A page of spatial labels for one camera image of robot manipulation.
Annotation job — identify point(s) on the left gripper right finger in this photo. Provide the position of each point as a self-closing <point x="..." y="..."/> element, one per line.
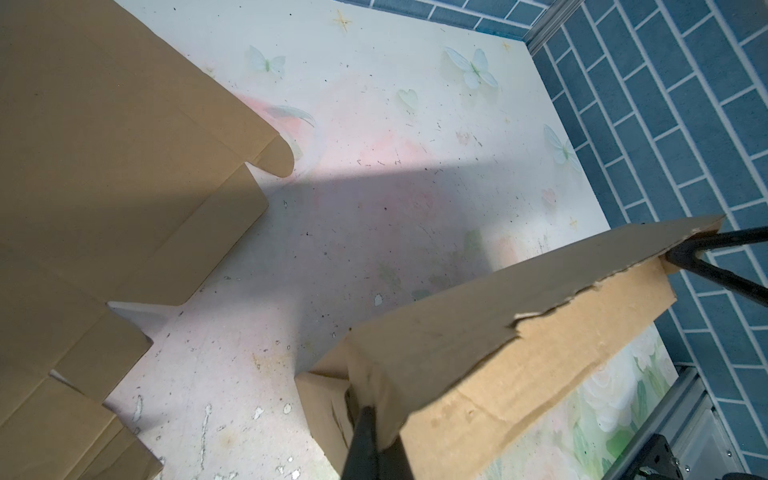
<point x="393" y="463"/>

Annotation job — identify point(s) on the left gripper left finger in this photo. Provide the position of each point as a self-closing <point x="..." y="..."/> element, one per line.
<point x="363" y="456"/>

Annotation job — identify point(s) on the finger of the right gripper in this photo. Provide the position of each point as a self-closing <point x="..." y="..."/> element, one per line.
<point x="727" y="279"/>
<point x="689" y="252"/>

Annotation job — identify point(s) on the cardboard box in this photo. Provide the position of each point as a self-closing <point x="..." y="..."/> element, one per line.
<point x="456" y="377"/>
<point x="126" y="175"/>

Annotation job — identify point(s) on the aluminium mounting rail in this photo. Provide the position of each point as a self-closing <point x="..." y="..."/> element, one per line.
<point x="688" y="419"/>

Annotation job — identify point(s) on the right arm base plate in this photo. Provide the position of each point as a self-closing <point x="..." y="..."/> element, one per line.
<point x="655" y="460"/>

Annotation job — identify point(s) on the right aluminium corner post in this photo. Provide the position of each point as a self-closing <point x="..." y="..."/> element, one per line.
<point x="549" y="22"/>

